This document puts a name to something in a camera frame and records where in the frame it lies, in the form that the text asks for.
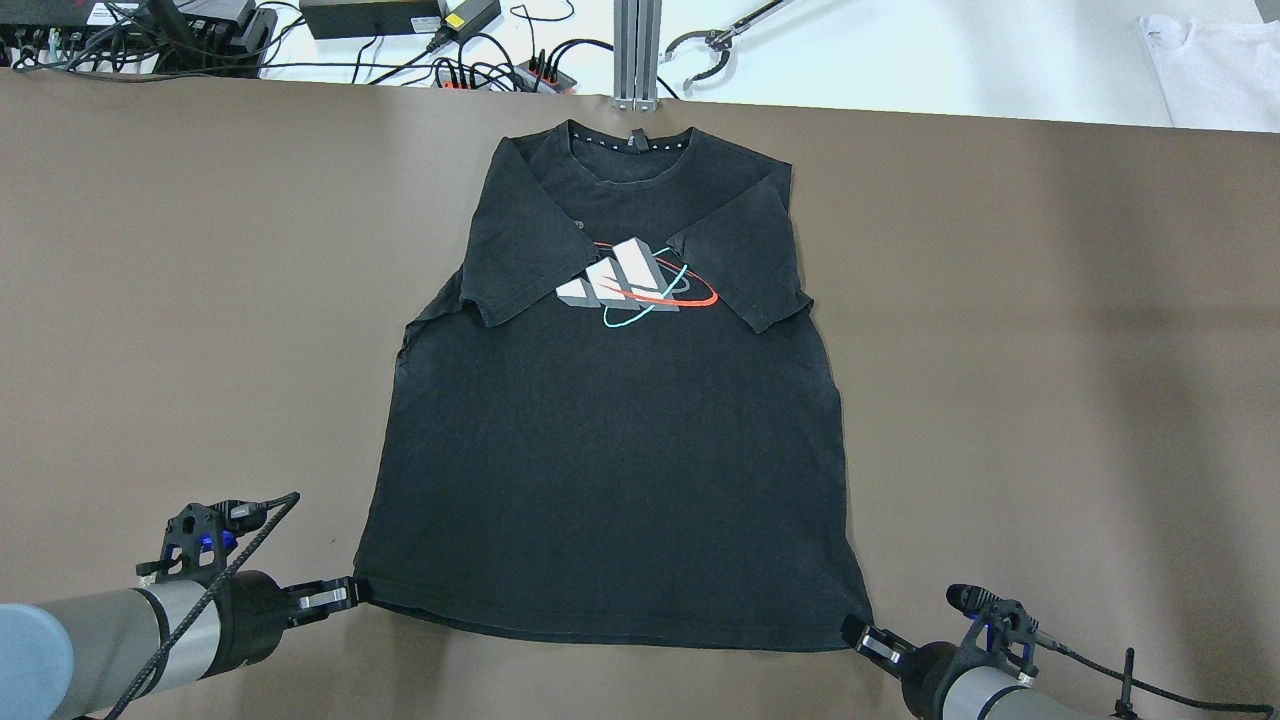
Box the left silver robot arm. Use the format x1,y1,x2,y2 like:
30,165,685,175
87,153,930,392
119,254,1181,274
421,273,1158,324
1,570,364,719

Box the grey usb hub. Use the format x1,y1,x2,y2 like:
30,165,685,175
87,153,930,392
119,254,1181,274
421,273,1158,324
515,56,579,95
431,59,483,90

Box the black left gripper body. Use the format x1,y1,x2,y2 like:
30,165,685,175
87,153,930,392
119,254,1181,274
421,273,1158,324
215,570,297,671

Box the grey usb hub left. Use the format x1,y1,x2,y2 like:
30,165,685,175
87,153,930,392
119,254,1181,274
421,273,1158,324
431,59,483,90

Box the white cloth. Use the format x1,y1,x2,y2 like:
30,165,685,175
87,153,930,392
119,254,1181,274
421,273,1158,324
1138,14,1279,133

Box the black grabber tool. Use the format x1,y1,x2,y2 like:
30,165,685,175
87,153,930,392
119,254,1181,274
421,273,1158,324
658,1,792,92

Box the black power adapter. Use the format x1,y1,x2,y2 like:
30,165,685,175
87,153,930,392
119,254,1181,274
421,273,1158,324
298,1,449,40

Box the grey usb hub right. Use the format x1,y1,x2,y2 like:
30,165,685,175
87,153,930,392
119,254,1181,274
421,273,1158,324
515,56,579,95

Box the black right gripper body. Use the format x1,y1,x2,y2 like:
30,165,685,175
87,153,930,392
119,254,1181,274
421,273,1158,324
900,641,964,719

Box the aluminium frame post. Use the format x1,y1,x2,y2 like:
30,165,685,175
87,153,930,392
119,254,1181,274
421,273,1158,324
612,0,662,111

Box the black printed t-shirt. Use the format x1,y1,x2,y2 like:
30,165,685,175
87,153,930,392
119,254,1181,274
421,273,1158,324
355,120,874,652

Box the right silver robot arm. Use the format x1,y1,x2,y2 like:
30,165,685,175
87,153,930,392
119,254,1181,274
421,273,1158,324
841,615,1091,719

